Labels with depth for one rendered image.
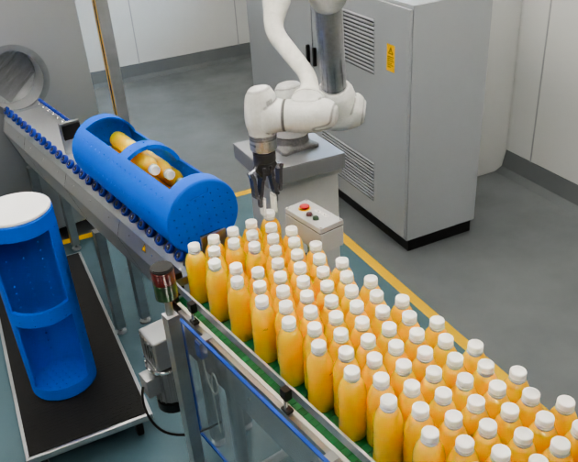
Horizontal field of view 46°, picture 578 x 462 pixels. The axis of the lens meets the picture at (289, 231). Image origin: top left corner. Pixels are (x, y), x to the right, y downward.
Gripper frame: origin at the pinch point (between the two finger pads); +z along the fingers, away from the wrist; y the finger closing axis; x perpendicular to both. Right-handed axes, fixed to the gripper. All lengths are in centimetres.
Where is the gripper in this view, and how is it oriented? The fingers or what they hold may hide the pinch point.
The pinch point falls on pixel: (268, 204)
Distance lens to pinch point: 234.1
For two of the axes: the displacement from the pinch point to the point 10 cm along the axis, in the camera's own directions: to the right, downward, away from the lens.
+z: 0.6, 8.6, 5.1
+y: -8.1, 3.4, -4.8
